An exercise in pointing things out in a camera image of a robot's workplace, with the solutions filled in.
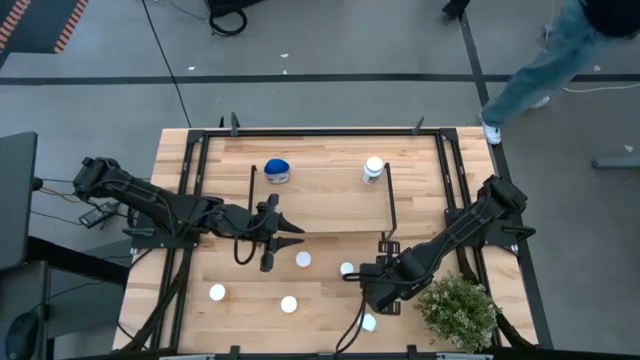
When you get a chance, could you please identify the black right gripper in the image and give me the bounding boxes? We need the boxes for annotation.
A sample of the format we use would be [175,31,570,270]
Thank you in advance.
[342,248,427,317]

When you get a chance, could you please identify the wooden shelf black metal legs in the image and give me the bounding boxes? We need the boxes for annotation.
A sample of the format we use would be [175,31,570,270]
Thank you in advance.
[247,162,399,242]

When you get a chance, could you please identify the grey metal bar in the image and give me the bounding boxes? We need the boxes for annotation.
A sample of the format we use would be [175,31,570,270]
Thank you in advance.
[591,156,640,170]

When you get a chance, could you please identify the person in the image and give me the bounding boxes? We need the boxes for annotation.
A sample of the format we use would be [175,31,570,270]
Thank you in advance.
[478,0,640,146]
[441,0,472,22]

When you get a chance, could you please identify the black mat orange striped edge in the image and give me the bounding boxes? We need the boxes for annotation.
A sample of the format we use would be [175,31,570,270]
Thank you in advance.
[0,0,90,56]

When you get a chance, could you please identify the black metal table frame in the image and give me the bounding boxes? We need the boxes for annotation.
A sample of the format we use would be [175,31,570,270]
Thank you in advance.
[149,112,539,360]

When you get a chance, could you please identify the thin black floor cable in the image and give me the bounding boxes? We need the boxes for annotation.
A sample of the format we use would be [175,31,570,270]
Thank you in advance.
[141,0,193,129]

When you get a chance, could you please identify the black cable bundle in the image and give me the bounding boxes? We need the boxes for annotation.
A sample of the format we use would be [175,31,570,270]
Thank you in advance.
[117,249,194,354]

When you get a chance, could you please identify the black computer mouse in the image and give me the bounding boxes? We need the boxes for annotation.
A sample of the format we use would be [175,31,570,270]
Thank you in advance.
[3,310,41,360]

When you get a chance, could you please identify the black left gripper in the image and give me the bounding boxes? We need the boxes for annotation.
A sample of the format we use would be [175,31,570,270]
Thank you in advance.
[218,193,307,255]

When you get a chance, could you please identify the white aspirin bottle green label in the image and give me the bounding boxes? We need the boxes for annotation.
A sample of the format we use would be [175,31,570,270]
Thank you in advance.
[361,155,385,186]

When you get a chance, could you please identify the black coiled cable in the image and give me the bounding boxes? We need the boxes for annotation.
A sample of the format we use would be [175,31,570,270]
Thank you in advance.
[206,0,266,38]

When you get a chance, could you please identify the artificial green plant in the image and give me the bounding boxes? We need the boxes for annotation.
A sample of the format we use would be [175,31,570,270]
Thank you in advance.
[413,271,503,355]

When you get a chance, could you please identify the black desk monitor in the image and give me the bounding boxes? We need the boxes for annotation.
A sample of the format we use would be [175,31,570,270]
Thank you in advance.
[0,131,40,274]

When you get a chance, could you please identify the black power adapter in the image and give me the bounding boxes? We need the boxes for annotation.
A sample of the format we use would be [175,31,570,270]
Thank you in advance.
[78,201,120,230]

